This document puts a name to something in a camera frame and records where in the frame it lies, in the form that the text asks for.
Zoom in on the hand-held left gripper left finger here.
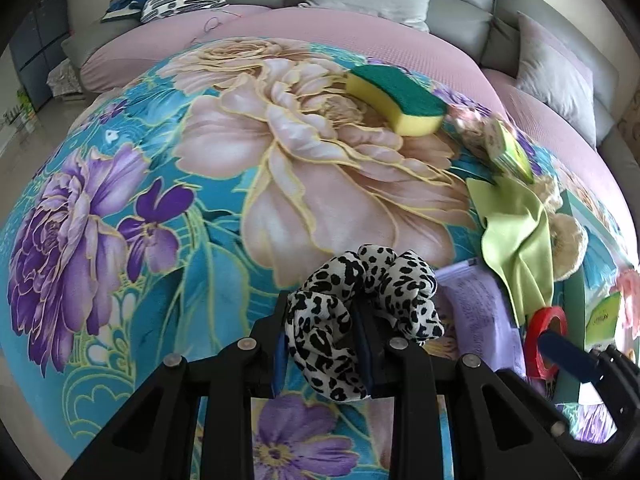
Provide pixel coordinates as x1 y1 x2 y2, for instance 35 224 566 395
62 290 291 480

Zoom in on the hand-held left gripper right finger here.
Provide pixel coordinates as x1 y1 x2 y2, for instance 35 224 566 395
350 300 583 480

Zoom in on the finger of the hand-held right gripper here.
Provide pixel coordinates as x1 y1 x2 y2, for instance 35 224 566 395
537 331 638 456

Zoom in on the red tape roll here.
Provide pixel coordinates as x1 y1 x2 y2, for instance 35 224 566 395
524 305 569 380

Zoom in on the teal shallow box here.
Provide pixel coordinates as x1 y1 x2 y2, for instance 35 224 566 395
550 187 640 406

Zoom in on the leopard print scrunchie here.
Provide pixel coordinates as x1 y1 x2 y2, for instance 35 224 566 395
285 244 445 403

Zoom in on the pink fluffy cloth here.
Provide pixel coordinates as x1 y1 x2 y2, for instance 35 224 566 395
616 269 640 341

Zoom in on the cream fluffy cloth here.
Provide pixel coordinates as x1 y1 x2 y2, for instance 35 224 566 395
532 175 587 281

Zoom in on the light green cloth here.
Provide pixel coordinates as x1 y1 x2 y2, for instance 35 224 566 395
467 177 556 326

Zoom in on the yellow green sponge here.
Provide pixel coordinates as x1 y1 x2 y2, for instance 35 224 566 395
346 65 448 137

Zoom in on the purple cartoon packet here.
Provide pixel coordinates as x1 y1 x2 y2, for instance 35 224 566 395
434 258 526 376

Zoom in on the floral blanket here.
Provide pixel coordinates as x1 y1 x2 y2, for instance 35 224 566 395
0 35 640 480

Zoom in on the grey pink pillow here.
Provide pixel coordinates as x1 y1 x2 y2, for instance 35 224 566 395
515 11 596 133

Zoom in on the pink sofa cover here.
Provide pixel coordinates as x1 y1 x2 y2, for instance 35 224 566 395
80 4 640 241

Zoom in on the white patterned cloth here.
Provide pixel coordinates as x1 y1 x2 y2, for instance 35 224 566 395
47 57 83 96

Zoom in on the small green box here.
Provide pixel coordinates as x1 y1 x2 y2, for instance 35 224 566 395
2 87 38 128

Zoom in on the grey sofa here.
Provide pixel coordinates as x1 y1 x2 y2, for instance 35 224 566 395
62 0 640 171

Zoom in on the dark grey cabinet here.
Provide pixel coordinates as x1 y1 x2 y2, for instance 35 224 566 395
10 0 71 113

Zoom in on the thin dark cord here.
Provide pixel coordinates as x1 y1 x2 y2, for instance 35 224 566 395
192 7 241 43

